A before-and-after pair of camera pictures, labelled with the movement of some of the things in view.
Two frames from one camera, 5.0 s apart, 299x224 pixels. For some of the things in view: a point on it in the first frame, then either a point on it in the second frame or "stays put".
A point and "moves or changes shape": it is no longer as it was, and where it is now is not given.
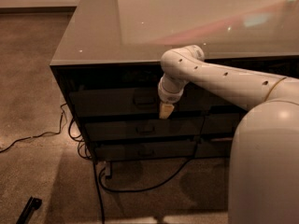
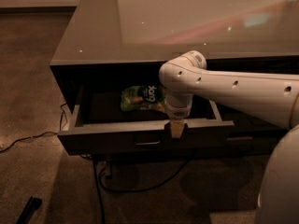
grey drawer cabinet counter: (108, 64) stays put
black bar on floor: (26, 214) stays put
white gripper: (167, 96) to (178, 112)
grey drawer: (143, 102) moves or changes shape
